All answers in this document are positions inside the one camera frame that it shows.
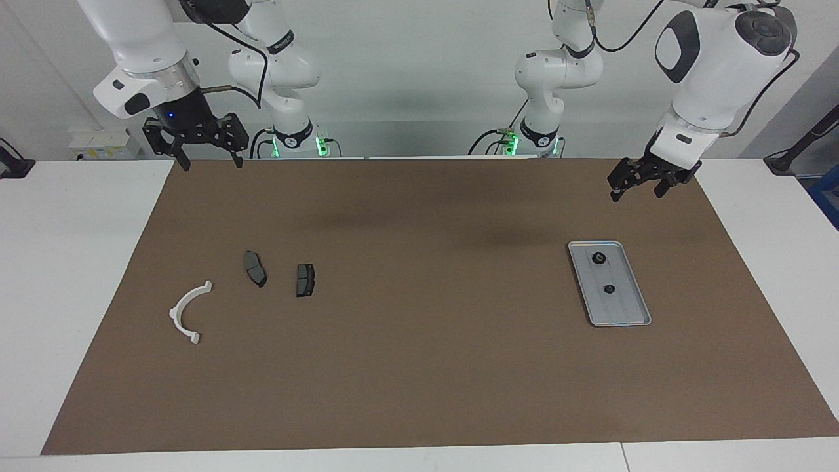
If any black base cable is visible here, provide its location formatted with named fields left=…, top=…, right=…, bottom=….
left=467, top=98, right=529, bottom=157
left=249, top=128, right=277, bottom=159

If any black clamp stand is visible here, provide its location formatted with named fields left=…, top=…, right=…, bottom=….
left=0, top=138, right=36, bottom=179

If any brown table mat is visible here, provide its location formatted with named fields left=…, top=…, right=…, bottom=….
left=41, top=157, right=839, bottom=455

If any white wall socket box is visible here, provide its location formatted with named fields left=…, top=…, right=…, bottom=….
left=69, top=128, right=142, bottom=161

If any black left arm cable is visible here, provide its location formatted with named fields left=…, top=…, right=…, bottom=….
left=583, top=0, right=802, bottom=138

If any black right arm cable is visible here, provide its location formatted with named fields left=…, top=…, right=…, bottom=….
left=184, top=0, right=271, bottom=110

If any white semicircular plastic bracket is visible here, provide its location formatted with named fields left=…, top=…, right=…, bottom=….
left=169, top=281, right=213, bottom=345

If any blue bin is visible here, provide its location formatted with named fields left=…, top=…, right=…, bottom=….
left=808, top=174, right=839, bottom=230

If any curved dark brake pad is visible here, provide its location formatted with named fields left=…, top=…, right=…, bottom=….
left=243, top=250, right=267, bottom=288

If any silver metal tray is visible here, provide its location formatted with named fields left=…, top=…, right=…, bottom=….
left=568, top=241, right=652, bottom=327

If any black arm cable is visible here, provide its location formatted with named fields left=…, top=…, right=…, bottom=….
left=583, top=0, right=802, bottom=138
left=184, top=0, right=271, bottom=110

